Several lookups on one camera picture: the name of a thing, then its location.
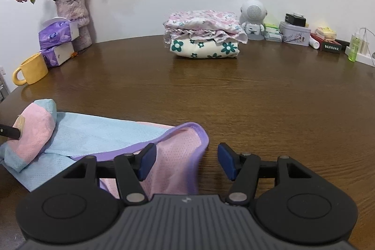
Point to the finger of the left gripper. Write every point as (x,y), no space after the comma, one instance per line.
(10,132)

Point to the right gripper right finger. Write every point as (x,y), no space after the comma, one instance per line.
(287,199)

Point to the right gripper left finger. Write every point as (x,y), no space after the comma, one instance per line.
(86,199)

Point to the pink blue mesh vest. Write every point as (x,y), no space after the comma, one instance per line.
(51,141)

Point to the yellow ceramic mug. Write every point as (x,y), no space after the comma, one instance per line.
(30,71)

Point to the lower purple tissue pack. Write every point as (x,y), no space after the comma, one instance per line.
(57,55)

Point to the purple tissue pack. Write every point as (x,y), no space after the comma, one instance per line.
(57,31)
(57,55)

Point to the upper purple tissue pack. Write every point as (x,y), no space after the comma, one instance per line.
(57,31)

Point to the purple textured vase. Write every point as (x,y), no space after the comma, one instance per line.
(76,11)

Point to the white power strip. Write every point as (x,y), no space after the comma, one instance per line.
(365,59)

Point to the white small tube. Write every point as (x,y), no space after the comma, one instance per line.
(314,43)

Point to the black red gift box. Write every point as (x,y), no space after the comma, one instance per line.
(329,46)

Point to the green spray bottle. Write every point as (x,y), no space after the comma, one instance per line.
(355,43)

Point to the white green small boxes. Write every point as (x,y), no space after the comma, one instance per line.
(272,32)

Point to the folded green flower garment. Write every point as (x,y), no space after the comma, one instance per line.
(205,49)

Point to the black charger on tin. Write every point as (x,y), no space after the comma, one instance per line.
(295,19)

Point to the folded pink floral garment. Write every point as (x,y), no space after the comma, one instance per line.
(203,25)

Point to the white astronaut speaker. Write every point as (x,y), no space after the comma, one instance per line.
(253,14)

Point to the wall socket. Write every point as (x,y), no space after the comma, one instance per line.
(2,70)

